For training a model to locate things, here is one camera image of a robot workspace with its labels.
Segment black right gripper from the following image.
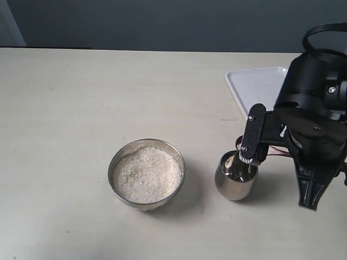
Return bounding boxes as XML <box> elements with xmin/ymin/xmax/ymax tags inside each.
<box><xmin>274</xmin><ymin>107</ymin><xmax>346</xmax><ymax>210</ymax></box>

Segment dark red wooden spoon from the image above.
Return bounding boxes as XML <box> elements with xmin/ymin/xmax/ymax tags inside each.
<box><xmin>235</xmin><ymin>135</ymin><xmax>292</xmax><ymax>158</ymax></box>

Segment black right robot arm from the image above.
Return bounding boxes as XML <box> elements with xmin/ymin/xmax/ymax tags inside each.
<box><xmin>273</xmin><ymin>53</ymin><xmax>346</xmax><ymax>211</ymax></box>

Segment shiny steel cup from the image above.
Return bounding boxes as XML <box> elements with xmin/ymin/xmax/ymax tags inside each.
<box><xmin>214</xmin><ymin>150</ymin><xmax>259</xmax><ymax>202</ymax></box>

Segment steel bowl of rice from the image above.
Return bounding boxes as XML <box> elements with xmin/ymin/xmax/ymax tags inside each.
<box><xmin>108</xmin><ymin>139</ymin><xmax>185</xmax><ymax>211</ymax></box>

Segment white plastic tray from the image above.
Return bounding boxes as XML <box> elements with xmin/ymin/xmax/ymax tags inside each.
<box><xmin>224</xmin><ymin>66</ymin><xmax>287</xmax><ymax>118</ymax></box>

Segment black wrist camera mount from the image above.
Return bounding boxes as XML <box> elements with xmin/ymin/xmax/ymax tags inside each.
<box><xmin>239</xmin><ymin>103</ymin><xmax>286</xmax><ymax>166</ymax></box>

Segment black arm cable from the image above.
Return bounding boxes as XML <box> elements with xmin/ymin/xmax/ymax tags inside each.
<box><xmin>302</xmin><ymin>23</ymin><xmax>347</xmax><ymax>63</ymax></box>

